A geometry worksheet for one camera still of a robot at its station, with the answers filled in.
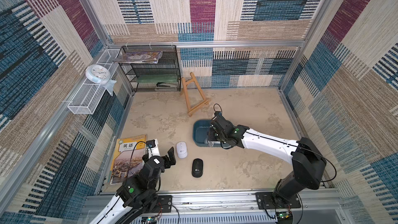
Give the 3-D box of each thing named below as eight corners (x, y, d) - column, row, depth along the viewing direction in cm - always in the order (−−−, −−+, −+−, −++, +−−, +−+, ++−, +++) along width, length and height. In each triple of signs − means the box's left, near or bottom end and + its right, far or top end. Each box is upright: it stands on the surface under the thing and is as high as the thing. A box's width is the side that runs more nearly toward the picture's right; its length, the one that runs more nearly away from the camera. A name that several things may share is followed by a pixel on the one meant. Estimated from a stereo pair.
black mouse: (191, 177, 83) (191, 176, 81) (192, 160, 89) (192, 158, 87) (202, 177, 83) (202, 176, 81) (202, 160, 89) (202, 158, 87)
